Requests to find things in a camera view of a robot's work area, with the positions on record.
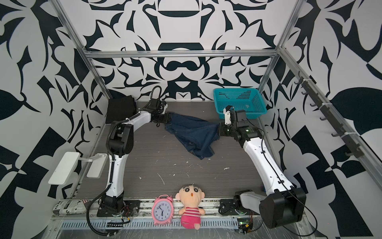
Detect denim garment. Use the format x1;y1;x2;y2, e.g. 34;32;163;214
165;113;219;160

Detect black garment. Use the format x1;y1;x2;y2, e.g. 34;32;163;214
105;96;137;124

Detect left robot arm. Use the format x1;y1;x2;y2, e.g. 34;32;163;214
100;99;171;215

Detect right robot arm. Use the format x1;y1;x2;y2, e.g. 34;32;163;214
219;106;306;229

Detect teal plastic basket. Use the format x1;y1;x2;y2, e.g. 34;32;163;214
213;88;267;119

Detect plush doll pink shirt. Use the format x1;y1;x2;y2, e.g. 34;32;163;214
176;185;206;230

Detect pink alarm clock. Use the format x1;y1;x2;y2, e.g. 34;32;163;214
151;195;175;226

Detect small circuit board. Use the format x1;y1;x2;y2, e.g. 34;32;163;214
237;218;253;234

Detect folded newspaper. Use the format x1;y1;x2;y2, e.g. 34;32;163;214
52;199;91;216

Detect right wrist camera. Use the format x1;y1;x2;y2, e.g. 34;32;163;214
223;105;233;125

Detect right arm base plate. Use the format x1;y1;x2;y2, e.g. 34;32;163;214
218;197;260;216

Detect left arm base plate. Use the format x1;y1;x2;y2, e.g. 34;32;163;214
97;200;141;217

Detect black corrugated cable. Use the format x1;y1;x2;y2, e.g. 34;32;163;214
86;185;129;237

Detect grey wall hook rail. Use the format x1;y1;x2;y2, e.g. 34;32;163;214
295;71;365;158

